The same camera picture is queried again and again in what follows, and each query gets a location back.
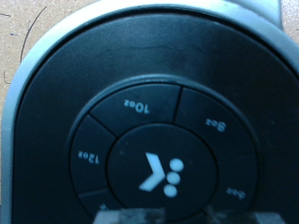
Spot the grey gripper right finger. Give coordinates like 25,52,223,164
204,208,283,224

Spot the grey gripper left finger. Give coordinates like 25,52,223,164
93,207,167,224

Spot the black Keurig coffee machine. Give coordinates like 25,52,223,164
0,0,299,224

